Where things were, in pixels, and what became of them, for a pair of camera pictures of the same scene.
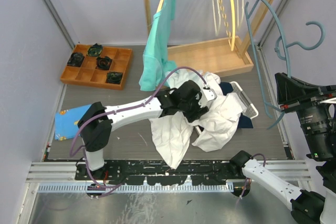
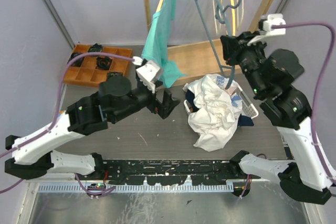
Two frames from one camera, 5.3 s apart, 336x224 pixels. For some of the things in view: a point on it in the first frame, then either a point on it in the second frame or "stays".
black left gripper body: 193,111 to 143,97
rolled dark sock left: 76,59 stays
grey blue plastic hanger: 285,37 to 214,12
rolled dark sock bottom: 114,77 stays
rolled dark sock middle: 103,63 stays
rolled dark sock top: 95,50 stays
